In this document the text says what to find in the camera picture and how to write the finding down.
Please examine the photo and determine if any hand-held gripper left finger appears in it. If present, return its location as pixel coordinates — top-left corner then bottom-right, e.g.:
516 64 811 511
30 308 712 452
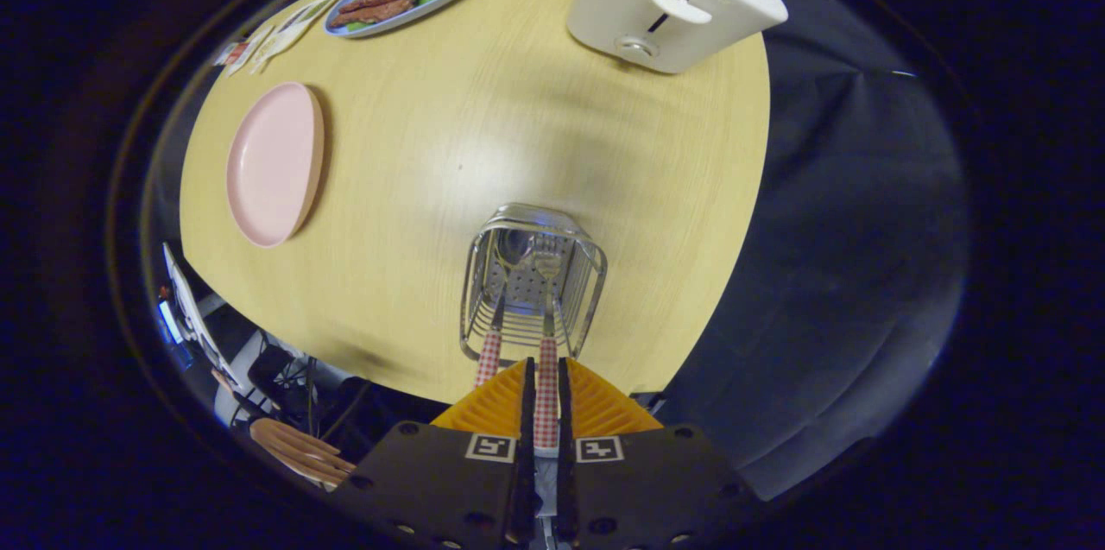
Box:
332 357 536 549

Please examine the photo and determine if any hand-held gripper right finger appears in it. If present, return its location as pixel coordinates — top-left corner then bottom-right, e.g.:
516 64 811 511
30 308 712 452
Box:
557 357 765 549

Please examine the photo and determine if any metal fork red checked handle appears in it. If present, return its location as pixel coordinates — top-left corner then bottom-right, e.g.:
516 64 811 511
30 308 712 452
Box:
531 243 566 452

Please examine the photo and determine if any metal spoon red checked handle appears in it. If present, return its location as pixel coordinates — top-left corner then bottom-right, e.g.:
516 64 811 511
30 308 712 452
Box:
473 226 534 389

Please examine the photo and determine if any dark equipment pile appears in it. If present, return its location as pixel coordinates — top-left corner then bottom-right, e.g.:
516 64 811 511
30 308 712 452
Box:
212 330 433 447

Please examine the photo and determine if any pink plate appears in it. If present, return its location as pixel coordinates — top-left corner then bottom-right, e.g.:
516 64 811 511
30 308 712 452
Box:
226 81 326 249

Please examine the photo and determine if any white flat panel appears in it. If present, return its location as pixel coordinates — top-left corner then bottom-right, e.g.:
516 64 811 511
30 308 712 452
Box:
162 242 236 380

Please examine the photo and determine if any white divided tray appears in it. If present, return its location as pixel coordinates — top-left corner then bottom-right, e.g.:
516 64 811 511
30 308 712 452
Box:
250 0 342 74

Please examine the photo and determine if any small white square coaster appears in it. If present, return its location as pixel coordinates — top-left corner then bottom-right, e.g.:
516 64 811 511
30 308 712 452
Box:
226 25 275 76

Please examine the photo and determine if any metal wire cutlery holder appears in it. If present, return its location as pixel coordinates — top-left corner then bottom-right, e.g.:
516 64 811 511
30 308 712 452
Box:
458 203 609 363

